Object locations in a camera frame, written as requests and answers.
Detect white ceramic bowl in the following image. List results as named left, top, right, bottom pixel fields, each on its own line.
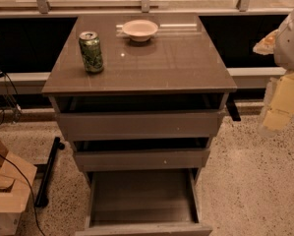
left=122, top=20, right=158, bottom=42

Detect green soda can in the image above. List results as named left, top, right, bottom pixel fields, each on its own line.
left=79, top=31, right=104, bottom=74

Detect cardboard box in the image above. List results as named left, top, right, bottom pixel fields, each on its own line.
left=0, top=140, right=37, bottom=236

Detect grey top drawer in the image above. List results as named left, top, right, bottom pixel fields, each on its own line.
left=57, top=111, right=225, bottom=142

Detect grey middle drawer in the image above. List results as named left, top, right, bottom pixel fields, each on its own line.
left=74, top=148, right=209, bottom=172

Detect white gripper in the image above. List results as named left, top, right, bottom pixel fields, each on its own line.
left=253, top=9, right=294, bottom=137

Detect grey drawer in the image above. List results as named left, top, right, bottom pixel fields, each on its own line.
left=75, top=169, right=212, bottom=236
left=57, top=111, right=225, bottom=142
left=74, top=148, right=209, bottom=172

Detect grey drawer cabinet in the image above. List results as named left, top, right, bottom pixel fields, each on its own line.
left=41, top=14, right=238, bottom=236

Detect black cable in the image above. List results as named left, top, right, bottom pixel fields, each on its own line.
left=0, top=143, right=47, bottom=236

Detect grey bottom drawer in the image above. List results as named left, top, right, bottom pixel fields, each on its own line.
left=75, top=169, right=212, bottom=236

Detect black bracket behind cabinet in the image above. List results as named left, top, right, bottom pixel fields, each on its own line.
left=226, top=93, right=241, bottom=122

